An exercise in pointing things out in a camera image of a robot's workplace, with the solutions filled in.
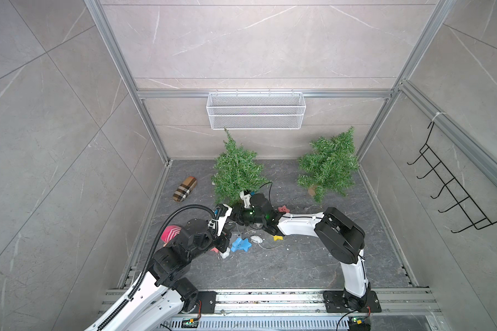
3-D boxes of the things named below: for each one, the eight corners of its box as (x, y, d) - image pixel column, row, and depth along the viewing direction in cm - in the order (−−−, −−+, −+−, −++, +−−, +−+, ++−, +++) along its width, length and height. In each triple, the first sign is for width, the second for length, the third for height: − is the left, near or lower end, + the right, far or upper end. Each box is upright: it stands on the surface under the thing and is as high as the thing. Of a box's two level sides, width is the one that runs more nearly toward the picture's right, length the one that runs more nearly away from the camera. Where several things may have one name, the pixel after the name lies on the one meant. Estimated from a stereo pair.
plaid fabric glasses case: (173, 200, 104) (170, 196, 101) (189, 179, 113) (187, 175, 110) (182, 204, 103) (180, 200, 100) (198, 182, 112) (197, 178, 109)
